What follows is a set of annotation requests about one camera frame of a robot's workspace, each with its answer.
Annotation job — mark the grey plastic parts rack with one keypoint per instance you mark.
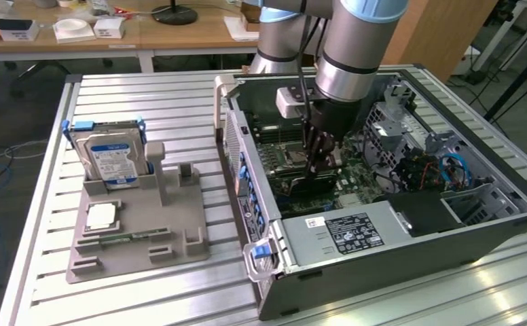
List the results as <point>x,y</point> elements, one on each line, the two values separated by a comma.
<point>155,217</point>

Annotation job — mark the white paper booklet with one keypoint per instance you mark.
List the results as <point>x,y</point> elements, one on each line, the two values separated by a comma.
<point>241,30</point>

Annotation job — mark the red packet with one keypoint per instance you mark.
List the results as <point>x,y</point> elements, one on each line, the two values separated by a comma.
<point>126,11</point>

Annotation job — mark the black chair base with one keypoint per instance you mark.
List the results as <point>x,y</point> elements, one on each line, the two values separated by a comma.
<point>38,74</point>

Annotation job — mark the wooden desk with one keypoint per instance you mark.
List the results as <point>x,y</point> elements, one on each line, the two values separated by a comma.
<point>192,37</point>

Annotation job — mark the black lamp base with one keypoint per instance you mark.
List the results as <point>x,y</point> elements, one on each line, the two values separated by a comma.
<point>175,15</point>

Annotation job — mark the silver CPU chip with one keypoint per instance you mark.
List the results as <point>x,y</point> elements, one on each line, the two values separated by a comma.
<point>101,217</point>

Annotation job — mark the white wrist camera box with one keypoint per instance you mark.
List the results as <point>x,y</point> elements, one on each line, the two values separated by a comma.
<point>292,102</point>

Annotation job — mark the silver chipset heatsink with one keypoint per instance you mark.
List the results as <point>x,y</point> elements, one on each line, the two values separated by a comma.
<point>352,200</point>

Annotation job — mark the open dark grey PC case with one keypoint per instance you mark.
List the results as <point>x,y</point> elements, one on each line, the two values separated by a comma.
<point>381,271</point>

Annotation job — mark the white paper label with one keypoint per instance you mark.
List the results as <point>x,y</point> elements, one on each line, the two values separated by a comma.
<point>122,45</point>

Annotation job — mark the white box dark lid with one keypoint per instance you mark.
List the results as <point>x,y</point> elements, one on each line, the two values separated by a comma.
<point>17,30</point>

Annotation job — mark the brown cardboard box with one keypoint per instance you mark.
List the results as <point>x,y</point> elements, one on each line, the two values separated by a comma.
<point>250,12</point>

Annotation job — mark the hard disk blue carrier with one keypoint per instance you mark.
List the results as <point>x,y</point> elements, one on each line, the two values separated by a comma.
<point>110,159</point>

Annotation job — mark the wooden cabinet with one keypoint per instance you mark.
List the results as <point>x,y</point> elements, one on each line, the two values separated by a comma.
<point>449,44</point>

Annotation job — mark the grey power supply unit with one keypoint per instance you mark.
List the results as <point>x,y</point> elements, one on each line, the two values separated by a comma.
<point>336,234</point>

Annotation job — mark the silver perforated disk bay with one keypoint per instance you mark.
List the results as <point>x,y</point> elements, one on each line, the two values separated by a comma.
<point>388,129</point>

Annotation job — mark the white round dish block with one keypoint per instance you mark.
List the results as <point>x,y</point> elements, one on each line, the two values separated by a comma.
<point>74,30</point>

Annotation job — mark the blue case latch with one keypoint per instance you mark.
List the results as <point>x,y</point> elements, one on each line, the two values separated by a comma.
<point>261,253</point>

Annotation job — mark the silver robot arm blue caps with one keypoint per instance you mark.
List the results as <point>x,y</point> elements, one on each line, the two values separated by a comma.
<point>354,44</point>

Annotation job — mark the green motherboard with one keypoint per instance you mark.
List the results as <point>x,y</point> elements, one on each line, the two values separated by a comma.
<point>358,176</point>

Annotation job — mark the white cardboard box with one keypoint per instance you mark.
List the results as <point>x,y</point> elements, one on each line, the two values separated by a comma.
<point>109,29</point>

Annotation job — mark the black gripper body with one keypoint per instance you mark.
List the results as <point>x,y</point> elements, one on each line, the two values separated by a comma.
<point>336,115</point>

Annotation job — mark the green RAM stick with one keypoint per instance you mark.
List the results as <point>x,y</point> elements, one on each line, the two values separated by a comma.
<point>133,235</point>

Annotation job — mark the CPU socket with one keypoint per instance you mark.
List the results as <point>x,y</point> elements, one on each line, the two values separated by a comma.
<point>293,154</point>

